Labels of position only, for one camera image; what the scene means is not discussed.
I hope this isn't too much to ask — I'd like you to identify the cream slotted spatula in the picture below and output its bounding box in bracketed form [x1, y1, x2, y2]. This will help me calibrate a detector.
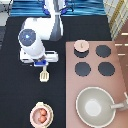
[39, 66, 49, 82]

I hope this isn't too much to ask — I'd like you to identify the pink pot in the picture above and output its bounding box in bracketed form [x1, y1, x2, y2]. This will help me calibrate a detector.
[30, 101, 54, 128]

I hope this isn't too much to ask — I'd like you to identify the pink pot lid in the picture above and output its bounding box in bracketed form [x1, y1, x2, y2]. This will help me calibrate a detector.
[74, 40, 89, 52]

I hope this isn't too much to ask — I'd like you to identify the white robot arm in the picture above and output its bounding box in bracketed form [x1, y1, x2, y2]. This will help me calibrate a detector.
[18, 0, 67, 67]

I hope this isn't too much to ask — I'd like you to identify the large grey frying pan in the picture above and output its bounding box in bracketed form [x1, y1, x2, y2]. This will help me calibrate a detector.
[76, 87, 128, 128]

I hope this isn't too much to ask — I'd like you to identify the pink stove top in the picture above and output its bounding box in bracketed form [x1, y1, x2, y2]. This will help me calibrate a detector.
[66, 41, 128, 128]

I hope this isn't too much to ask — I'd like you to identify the cream round plate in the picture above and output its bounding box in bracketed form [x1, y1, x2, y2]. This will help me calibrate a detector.
[29, 103, 54, 128]

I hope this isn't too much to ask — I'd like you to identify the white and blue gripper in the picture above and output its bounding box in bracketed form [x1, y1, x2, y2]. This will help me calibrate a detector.
[34, 60, 47, 67]

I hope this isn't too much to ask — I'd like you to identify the black table mat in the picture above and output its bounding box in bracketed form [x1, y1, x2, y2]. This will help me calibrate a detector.
[0, 15, 111, 128]

